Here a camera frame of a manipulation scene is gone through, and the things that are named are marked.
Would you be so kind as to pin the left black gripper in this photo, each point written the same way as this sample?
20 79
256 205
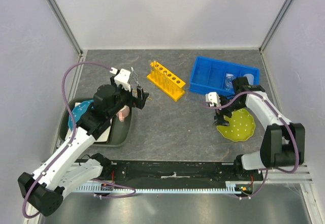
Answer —
132 99

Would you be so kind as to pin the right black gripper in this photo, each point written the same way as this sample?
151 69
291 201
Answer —
219 117

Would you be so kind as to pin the glass stirring rod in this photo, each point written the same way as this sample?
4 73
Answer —
152 68

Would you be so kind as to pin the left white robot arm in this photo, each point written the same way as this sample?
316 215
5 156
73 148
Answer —
47 187

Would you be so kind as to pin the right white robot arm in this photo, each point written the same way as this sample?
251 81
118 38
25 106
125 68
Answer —
283 144

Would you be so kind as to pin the green dotted plate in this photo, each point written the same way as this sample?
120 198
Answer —
241 126

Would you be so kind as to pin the metal crucible tongs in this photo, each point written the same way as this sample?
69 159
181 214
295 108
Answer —
135 77

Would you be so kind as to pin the pink small cup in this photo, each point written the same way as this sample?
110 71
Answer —
123 113

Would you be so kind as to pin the yellow test tube rack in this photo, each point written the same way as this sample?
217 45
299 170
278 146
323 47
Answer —
171 76

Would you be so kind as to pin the clear glass beaker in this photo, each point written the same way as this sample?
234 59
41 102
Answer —
228 81

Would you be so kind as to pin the blue plastic bin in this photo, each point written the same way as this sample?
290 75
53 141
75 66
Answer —
208 75

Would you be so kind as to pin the dark green tray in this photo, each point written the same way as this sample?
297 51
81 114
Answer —
118 133

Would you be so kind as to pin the plastic wash bottle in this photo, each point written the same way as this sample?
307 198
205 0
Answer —
250 78

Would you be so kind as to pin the blue dotted plate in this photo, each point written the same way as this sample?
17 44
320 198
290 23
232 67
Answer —
78 110

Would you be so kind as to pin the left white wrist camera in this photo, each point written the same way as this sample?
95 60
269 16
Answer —
123 78

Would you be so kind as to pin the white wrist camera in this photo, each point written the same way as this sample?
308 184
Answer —
123 78
212 99

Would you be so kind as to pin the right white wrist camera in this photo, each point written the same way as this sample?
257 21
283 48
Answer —
212 99

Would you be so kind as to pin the slotted cable duct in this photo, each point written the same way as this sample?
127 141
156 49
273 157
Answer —
99 188

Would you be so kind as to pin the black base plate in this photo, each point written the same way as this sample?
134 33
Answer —
175 174

